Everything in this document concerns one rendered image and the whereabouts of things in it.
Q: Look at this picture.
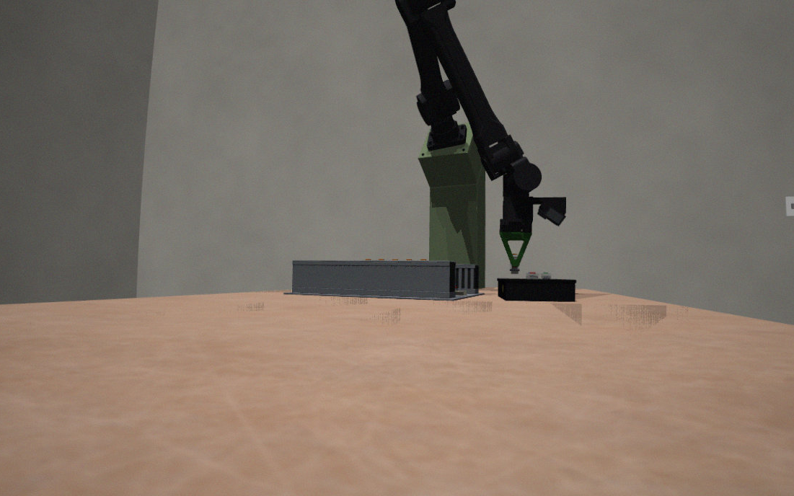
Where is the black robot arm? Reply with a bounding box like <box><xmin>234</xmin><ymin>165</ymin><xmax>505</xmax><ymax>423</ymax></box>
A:
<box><xmin>395</xmin><ymin>0</ymin><xmax>566</xmax><ymax>226</ymax></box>

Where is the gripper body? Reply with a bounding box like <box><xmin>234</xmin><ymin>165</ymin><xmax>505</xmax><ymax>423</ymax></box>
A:
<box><xmin>500</xmin><ymin>195</ymin><xmax>532</xmax><ymax>232</ymax></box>

